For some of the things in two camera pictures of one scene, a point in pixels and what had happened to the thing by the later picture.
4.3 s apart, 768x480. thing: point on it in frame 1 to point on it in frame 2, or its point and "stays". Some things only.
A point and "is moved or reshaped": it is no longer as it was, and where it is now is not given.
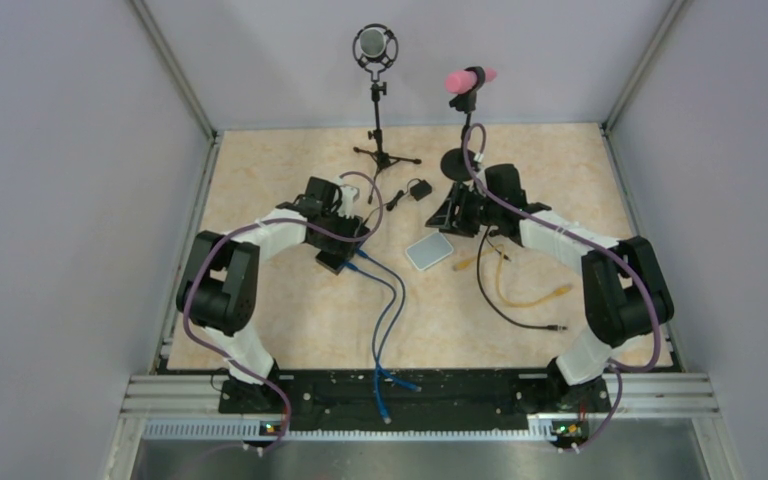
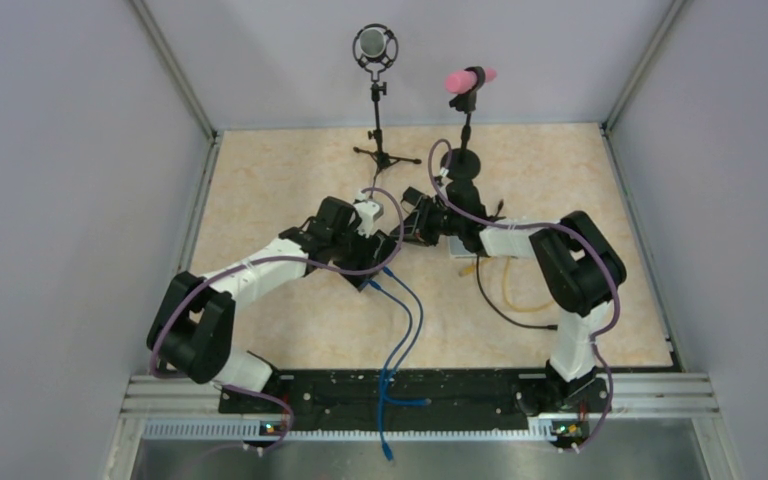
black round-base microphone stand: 452,163 stays
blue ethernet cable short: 392,323 to 386,395
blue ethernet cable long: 374,357 to 386,446
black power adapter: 420,190 is moved or reshaped
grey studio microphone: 375,47 stays
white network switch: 429,250 to 458,250
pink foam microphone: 464,80 stays
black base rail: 418,399 stays
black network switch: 332,261 is moved or reshaped
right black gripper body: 474,211 to 433,222
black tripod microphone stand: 378,89 stays
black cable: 552,327 stays
